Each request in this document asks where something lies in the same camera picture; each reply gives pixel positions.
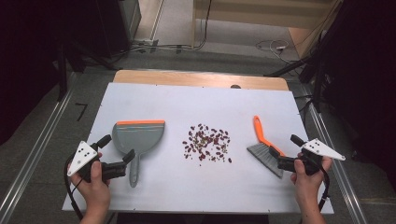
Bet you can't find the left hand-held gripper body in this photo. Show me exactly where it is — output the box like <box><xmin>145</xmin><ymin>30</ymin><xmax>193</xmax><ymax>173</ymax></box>
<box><xmin>66</xmin><ymin>140</ymin><xmax>129</xmax><ymax>184</ymax></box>

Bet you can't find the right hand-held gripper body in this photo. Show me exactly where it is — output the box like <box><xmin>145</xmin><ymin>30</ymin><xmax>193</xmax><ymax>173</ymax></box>
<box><xmin>276</xmin><ymin>138</ymin><xmax>347</xmax><ymax>176</ymax></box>

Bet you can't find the orange brush with grey bristles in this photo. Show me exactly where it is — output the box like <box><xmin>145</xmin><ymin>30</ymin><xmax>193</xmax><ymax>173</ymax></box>
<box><xmin>247</xmin><ymin>115</ymin><xmax>286</xmax><ymax>178</ymax></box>

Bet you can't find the grey dustpan with orange edge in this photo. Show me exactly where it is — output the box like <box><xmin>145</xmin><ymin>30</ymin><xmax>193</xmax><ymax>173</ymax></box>
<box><xmin>111</xmin><ymin>119</ymin><xmax>166</xmax><ymax>189</ymax></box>

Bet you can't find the pile of red beans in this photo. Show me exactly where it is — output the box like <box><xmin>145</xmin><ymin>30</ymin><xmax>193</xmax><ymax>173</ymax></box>
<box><xmin>181</xmin><ymin>123</ymin><xmax>233</xmax><ymax>164</ymax></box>

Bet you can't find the person's right hand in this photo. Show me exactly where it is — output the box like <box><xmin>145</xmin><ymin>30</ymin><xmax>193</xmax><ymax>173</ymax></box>
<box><xmin>290</xmin><ymin>156</ymin><xmax>333</xmax><ymax>210</ymax></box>

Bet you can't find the person's left hand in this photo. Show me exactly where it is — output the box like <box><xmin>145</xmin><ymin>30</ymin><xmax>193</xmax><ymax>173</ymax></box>
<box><xmin>70</xmin><ymin>152</ymin><xmax>112</xmax><ymax>218</ymax></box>

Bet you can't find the black metal stand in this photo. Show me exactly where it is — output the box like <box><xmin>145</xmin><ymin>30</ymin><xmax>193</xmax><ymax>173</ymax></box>
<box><xmin>264</xmin><ymin>29</ymin><xmax>329</xmax><ymax>114</ymax></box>
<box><xmin>55</xmin><ymin>40</ymin><xmax>120</xmax><ymax>103</ymax></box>

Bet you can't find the white table cover board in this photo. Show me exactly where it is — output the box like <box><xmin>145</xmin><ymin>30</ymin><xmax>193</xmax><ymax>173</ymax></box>
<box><xmin>62</xmin><ymin>82</ymin><xmax>335</xmax><ymax>216</ymax></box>

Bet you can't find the dark curtain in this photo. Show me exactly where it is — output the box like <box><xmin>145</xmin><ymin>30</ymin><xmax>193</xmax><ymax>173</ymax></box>
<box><xmin>0</xmin><ymin>0</ymin><xmax>129</xmax><ymax>147</ymax></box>
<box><xmin>306</xmin><ymin>0</ymin><xmax>396</xmax><ymax>189</ymax></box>

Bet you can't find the wooden table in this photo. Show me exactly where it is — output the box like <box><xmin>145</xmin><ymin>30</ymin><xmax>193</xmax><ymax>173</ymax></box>
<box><xmin>112</xmin><ymin>69</ymin><xmax>290</xmax><ymax>91</ymax></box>

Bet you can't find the grey power strip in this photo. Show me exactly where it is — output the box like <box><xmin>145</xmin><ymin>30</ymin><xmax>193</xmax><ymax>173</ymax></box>
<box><xmin>132</xmin><ymin>38</ymin><xmax>160</xmax><ymax>54</ymax></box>

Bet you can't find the grey cabinet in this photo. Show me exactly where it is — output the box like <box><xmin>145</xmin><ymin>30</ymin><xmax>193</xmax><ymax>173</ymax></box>
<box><xmin>117</xmin><ymin>0</ymin><xmax>143</xmax><ymax>41</ymax></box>

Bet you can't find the light wooden cabinet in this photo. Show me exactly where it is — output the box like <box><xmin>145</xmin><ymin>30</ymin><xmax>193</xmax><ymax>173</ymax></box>
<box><xmin>191</xmin><ymin>0</ymin><xmax>344</xmax><ymax>59</ymax></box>

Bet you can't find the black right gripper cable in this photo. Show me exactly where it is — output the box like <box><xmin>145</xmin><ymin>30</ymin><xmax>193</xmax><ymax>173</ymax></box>
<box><xmin>317</xmin><ymin>162</ymin><xmax>332</xmax><ymax>213</ymax></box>

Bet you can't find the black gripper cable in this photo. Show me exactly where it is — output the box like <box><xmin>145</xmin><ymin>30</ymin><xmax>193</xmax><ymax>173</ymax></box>
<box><xmin>317</xmin><ymin>162</ymin><xmax>332</xmax><ymax>213</ymax></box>
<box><xmin>64</xmin><ymin>153</ymin><xmax>86</xmax><ymax>221</ymax></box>

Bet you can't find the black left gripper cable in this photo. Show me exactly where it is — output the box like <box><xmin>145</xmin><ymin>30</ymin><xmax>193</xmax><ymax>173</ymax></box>
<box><xmin>64</xmin><ymin>153</ymin><xmax>86</xmax><ymax>221</ymax></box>

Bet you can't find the aluminium floor rail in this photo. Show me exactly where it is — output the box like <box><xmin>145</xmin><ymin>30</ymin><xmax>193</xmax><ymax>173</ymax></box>
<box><xmin>301</xmin><ymin>86</ymin><xmax>369</xmax><ymax>224</ymax></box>
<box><xmin>0</xmin><ymin>72</ymin><xmax>79</xmax><ymax>224</ymax></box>

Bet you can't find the white floor cable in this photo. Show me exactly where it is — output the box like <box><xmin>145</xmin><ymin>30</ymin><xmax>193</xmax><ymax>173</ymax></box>
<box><xmin>255</xmin><ymin>38</ymin><xmax>292</xmax><ymax>65</ymax></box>

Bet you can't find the black hanging cable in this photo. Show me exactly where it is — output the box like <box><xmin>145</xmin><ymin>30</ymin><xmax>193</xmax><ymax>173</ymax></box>
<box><xmin>186</xmin><ymin>0</ymin><xmax>214</xmax><ymax>51</ymax></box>

